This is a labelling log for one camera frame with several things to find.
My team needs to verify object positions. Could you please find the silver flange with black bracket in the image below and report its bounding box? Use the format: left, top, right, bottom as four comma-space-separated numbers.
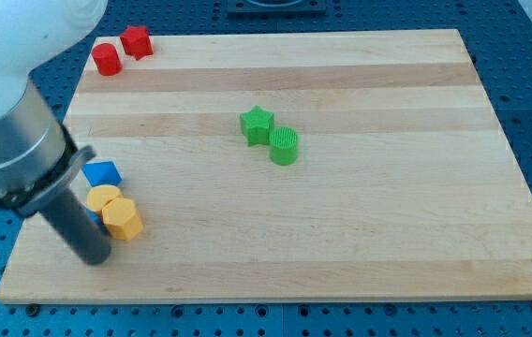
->
0, 81, 96, 217

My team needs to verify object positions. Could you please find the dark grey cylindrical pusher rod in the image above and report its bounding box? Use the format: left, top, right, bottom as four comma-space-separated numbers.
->
40, 189, 111, 265

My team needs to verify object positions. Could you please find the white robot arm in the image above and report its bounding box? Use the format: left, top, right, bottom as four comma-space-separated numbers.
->
0, 0, 111, 265

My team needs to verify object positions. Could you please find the blue cube block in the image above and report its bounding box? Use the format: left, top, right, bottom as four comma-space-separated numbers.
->
86, 209, 109, 236

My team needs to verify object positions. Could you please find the blue triangle block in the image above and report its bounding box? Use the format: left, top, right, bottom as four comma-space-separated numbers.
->
81, 161, 122, 187

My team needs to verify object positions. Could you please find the yellow cylinder block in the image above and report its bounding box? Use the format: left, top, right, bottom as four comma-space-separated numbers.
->
86, 184, 124, 217

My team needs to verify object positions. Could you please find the yellow hexagon block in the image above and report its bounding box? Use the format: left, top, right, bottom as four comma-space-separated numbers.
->
102, 198, 144, 241

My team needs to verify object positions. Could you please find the red cylinder block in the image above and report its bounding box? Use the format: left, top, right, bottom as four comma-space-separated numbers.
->
91, 43, 122, 76

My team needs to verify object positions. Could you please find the red star block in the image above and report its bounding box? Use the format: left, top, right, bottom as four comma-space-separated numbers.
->
120, 25, 154, 60

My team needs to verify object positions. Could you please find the green star block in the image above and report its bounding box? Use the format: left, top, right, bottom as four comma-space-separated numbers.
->
240, 106, 274, 146

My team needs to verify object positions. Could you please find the green cylinder block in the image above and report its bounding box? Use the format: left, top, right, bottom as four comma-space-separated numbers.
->
269, 126, 299, 166

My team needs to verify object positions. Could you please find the wooden board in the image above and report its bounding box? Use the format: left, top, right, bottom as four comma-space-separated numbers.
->
0, 29, 532, 304

